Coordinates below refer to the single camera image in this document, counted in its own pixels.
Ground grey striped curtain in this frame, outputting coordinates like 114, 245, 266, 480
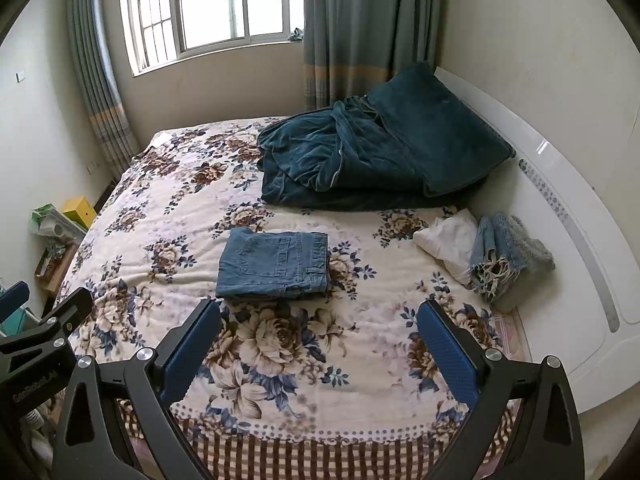
66, 0, 141, 177
302, 0, 444, 112

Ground white headboard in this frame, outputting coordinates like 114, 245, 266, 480
432, 66, 640, 417

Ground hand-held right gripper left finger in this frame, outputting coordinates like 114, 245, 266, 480
50, 297, 223, 480

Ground dark teal pillow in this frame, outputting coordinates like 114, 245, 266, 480
367, 62, 517, 199

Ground green rack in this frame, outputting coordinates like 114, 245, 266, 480
0, 305, 37, 341

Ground yellow box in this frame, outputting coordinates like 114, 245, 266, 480
62, 196, 98, 229

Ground frayed denim garment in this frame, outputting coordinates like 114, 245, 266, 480
469, 212, 527, 304

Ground window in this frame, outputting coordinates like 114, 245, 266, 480
118, 0, 307, 77

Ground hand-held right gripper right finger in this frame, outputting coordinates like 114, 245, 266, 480
416, 299, 586, 480

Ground dark teal quilt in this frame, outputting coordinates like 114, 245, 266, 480
256, 95, 473, 212

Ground white cloth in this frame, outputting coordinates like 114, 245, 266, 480
413, 208, 482, 277

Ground wooden box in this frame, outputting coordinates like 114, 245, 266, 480
34, 244, 81, 294

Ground grey knitted cloth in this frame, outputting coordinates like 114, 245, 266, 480
500, 227, 556, 312

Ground floral printed blanket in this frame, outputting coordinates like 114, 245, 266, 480
52, 116, 532, 480

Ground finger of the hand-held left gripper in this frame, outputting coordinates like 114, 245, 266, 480
0, 287, 95, 356
0, 281, 29, 323

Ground blue denim pants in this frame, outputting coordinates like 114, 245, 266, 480
215, 226, 332, 302

